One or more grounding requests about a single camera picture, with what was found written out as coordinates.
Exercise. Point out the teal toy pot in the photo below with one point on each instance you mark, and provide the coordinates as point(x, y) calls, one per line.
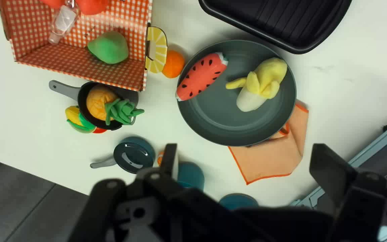
point(191, 175)

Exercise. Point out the orange cloth napkin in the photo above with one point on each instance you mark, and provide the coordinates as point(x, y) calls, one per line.
point(274, 156)

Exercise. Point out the green plush fruit toy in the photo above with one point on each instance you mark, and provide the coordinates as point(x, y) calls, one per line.
point(109, 47)

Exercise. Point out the red watermelon slice plush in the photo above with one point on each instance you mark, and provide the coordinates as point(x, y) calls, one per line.
point(200, 77)

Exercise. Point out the dark teal toy pan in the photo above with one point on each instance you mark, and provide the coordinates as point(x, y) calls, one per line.
point(133, 155)

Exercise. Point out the black rectangular tray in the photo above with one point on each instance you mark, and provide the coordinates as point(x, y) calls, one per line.
point(278, 20)

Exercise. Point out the black toy frying pan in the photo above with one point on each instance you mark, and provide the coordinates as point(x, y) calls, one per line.
point(82, 101)

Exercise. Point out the orange checkered cardboard box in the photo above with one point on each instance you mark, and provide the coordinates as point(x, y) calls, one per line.
point(67, 62)

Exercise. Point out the teal toy kettle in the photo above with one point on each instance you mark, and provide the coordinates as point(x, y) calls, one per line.
point(238, 201)

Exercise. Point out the dark grey round plate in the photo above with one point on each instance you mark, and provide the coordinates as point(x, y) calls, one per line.
point(220, 119)

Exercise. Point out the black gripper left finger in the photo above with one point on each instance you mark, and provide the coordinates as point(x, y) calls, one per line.
point(169, 159)

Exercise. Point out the yellow lemon slice plush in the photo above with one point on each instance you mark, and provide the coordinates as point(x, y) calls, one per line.
point(156, 49)

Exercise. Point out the corn plush toy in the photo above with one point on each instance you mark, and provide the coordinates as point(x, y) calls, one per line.
point(78, 119)

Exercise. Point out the yellow banana plush toy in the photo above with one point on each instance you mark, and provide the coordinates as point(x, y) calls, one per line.
point(260, 82)

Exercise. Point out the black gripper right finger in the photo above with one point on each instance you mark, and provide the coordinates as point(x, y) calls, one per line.
point(332, 172)

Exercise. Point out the small orange plush fruit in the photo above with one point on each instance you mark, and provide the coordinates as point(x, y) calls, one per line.
point(160, 158)

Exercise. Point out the clear plastic bottle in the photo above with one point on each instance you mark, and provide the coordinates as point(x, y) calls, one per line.
point(62, 22)

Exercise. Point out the orange plush fruit toy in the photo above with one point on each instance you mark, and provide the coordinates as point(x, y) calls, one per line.
point(174, 65)

